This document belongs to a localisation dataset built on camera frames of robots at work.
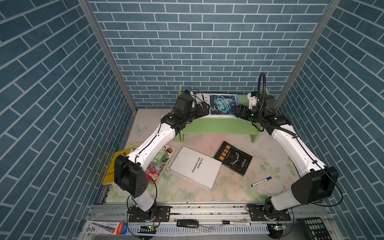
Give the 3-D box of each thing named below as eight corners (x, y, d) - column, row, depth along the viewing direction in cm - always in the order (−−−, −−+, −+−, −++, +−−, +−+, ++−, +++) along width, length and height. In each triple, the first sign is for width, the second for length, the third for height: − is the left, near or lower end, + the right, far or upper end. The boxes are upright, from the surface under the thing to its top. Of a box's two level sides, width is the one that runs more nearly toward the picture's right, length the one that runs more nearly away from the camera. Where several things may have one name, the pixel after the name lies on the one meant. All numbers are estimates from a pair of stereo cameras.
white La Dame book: (170, 169, 90) (169, 167, 88) (184, 147, 100) (183, 145, 98) (210, 189, 83) (211, 187, 81) (220, 163, 94) (221, 161, 91)
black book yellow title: (212, 159, 95) (212, 157, 94) (223, 142, 104) (223, 140, 102) (243, 177, 88) (244, 175, 87) (252, 157, 96) (253, 156, 95)
